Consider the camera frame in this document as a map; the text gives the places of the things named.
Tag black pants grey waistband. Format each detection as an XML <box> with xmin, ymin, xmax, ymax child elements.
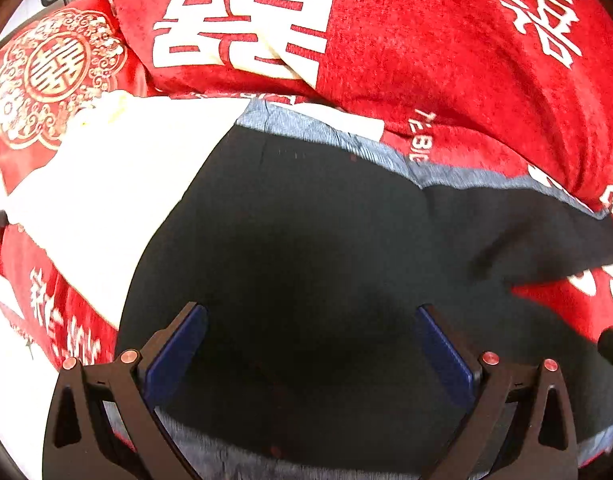
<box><xmin>118</xmin><ymin>101</ymin><xmax>613</xmax><ymax>479</ymax></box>

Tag red gold embroidered pillow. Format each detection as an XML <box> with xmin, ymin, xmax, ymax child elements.
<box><xmin>0</xmin><ymin>0</ymin><xmax>157</xmax><ymax>193</ymax></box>

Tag red blanket white characters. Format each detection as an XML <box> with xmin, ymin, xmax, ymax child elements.
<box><xmin>0</xmin><ymin>0</ymin><xmax>613</xmax><ymax>364</ymax></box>

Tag white cloth sheet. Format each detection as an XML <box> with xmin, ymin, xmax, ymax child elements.
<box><xmin>0</xmin><ymin>94</ymin><xmax>388</xmax><ymax>331</ymax></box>

